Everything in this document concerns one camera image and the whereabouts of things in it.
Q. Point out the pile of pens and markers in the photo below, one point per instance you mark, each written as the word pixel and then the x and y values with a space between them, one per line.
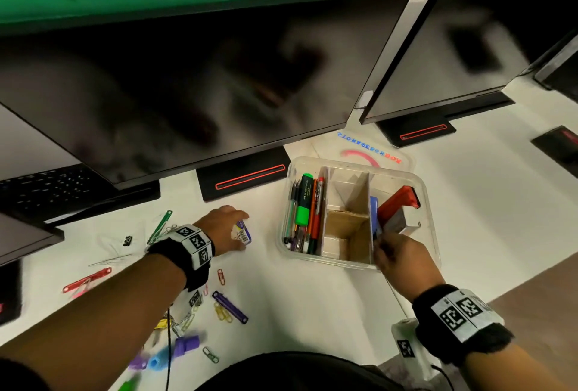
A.
pixel 311 223

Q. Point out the black right wristband with markers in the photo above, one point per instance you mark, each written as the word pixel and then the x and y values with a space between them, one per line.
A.
pixel 460 327

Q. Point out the black wristband with markers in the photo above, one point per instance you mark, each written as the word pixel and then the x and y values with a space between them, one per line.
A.
pixel 180 255
pixel 460 327

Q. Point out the person's left forearm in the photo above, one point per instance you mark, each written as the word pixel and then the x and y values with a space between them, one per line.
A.
pixel 90 327

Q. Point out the clear plastic storage box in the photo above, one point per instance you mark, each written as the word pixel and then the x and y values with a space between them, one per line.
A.
pixel 426 223

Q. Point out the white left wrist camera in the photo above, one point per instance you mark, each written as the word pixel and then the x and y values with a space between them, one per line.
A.
pixel 195 299

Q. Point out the clear plastic box lid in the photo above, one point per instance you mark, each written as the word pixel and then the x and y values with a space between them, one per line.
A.
pixel 325 144

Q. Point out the person's left hand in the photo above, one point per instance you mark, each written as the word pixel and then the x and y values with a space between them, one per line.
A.
pixel 221 230

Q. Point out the black left wristband with markers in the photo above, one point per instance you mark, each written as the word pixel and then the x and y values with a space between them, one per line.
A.
pixel 180 255

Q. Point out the orange ridged board eraser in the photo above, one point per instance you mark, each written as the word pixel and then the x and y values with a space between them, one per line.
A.
pixel 395 203

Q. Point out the green sharpener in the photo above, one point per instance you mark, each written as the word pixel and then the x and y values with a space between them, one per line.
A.
pixel 130 382

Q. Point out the purple plastic fastener strip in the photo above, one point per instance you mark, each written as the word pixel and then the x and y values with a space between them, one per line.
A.
pixel 230 307

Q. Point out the small black binder clip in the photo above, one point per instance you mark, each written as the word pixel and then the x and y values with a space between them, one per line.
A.
pixel 128 241

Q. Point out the black monitor base red stripe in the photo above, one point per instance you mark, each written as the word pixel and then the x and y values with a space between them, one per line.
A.
pixel 420 126
pixel 9 291
pixel 244 169
pixel 557 144

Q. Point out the heap of coloured paper clips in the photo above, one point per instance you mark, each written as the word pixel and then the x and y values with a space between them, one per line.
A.
pixel 222 313

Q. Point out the blue staples box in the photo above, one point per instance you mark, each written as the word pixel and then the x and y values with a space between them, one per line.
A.
pixel 243 232

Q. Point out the blue round sharpener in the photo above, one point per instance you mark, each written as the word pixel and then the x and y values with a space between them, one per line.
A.
pixel 159 358

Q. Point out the green highlighter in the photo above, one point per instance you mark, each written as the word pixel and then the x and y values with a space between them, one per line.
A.
pixel 305 214

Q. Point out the white plastic fastener strip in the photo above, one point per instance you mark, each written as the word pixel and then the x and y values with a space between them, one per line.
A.
pixel 109 260

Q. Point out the black computer monitor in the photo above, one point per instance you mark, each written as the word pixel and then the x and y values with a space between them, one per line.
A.
pixel 180 88
pixel 22 237
pixel 451 56
pixel 560 70

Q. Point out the yellow plastic fastener strip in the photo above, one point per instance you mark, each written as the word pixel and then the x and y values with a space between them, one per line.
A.
pixel 161 324

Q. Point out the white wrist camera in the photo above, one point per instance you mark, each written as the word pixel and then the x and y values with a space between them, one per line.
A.
pixel 195 299
pixel 408 350

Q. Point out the brown cardboard dividers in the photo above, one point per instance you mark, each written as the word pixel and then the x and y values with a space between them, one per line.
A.
pixel 347 228

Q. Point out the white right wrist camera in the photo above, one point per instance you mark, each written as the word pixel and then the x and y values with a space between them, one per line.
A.
pixel 408 350

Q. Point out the purple tape roll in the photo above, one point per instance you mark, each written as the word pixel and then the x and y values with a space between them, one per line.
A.
pixel 186 345

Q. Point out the person's right hand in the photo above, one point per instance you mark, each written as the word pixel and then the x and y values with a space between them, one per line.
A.
pixel 406 264

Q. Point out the green plastic fastener strip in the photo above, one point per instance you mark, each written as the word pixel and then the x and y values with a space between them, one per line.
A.
pixel 160 227

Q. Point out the red plastic fastener strip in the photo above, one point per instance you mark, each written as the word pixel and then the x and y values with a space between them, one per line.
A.
pixel 86 280

